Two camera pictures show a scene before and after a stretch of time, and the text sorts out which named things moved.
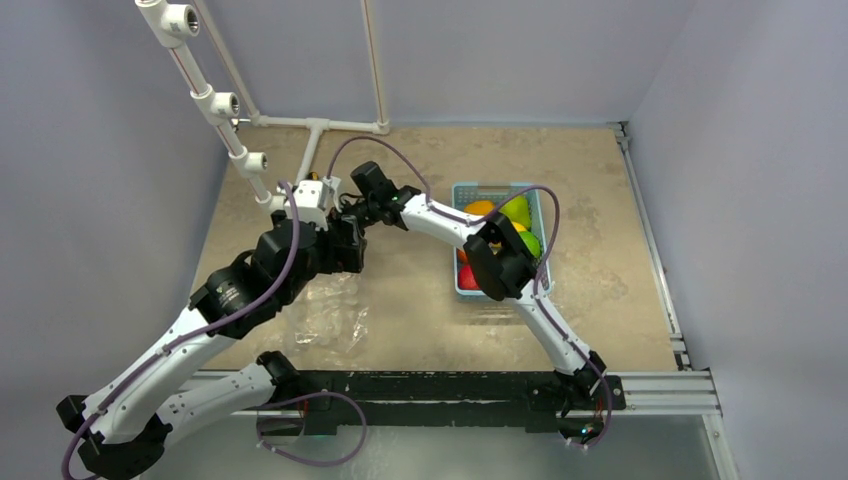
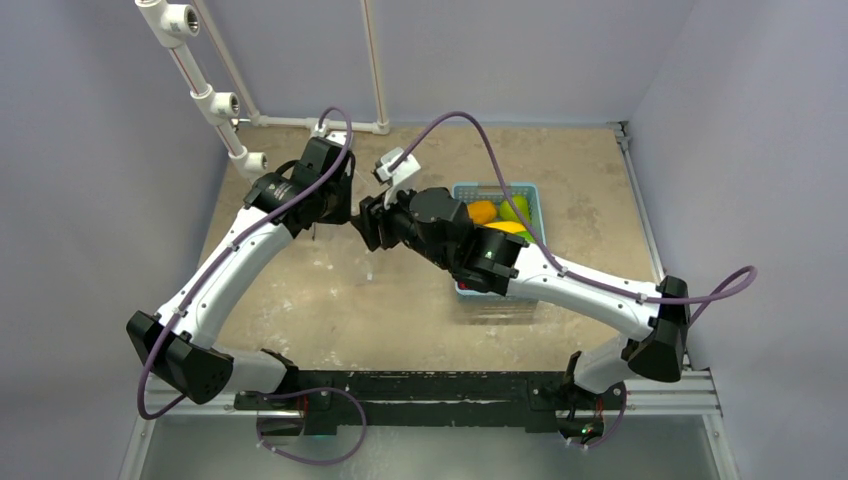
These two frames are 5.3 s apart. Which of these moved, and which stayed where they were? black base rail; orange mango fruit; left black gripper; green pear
Moved: left black gripper
Stayed: orange mango fruit; green pear; black base rail
